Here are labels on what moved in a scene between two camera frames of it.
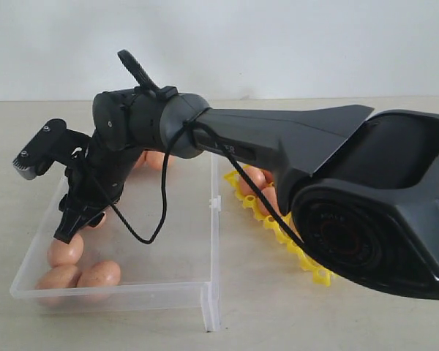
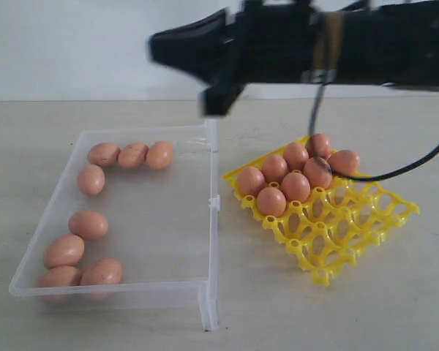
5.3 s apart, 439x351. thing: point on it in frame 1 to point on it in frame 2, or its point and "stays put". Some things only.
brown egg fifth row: x=61 y=253 stays put
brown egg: x=102 y=273 stays put
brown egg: x=257 y=178 stays put
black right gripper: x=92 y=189 to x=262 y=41
